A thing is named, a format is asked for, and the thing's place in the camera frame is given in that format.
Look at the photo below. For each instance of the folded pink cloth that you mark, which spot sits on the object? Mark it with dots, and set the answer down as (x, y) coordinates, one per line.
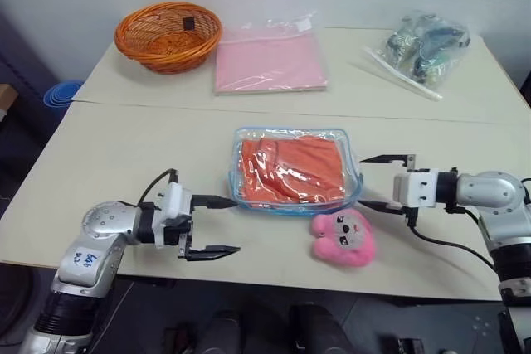
(269, 66)

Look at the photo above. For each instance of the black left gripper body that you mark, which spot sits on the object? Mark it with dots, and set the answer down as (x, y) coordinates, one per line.
(186, 229)

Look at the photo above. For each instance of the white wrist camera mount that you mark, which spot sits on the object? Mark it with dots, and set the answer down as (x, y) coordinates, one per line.
(174, 202)
(417, 188)

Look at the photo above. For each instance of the cardboard box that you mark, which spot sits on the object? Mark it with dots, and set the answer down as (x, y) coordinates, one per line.
(7, 99)

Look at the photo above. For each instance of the orange wicker basket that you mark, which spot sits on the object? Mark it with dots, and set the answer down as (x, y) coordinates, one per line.
(166, 49)

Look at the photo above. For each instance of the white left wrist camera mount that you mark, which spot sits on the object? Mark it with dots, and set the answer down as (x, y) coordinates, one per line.
(174, 202)

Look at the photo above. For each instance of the pink plush toy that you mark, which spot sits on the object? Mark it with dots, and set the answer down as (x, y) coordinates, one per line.
(344, 236)

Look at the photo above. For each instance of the pink cloth in clear bag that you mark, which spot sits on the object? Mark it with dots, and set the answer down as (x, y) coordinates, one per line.
(290, 26)

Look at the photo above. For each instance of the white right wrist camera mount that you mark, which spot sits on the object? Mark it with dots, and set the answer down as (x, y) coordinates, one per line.
(417, 188)

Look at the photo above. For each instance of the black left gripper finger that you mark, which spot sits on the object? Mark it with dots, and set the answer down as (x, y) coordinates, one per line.
(211, 253)
(213, 202)

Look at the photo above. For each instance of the small black square tag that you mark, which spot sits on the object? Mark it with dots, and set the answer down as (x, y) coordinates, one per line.
(189, 23)

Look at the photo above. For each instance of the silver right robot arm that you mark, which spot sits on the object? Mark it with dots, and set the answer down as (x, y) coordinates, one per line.
(493, 196)

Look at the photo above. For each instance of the stack of blue cups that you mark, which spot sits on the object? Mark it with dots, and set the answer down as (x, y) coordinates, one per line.
(60, 95)

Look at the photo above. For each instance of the orange cloth in clear bag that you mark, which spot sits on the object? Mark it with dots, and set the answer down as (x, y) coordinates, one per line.
(352, 176)

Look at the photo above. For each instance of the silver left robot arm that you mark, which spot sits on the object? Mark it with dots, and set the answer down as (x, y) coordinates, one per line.
(95, 242)

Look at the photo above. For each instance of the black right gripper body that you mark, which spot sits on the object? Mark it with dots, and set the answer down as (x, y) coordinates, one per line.
(410, 216)

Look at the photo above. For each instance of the clear bag of small items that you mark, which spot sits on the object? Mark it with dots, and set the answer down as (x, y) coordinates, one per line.
(423, 49)

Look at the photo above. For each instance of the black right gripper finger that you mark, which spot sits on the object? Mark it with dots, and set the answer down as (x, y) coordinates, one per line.
(383, 206)
(386, 159)

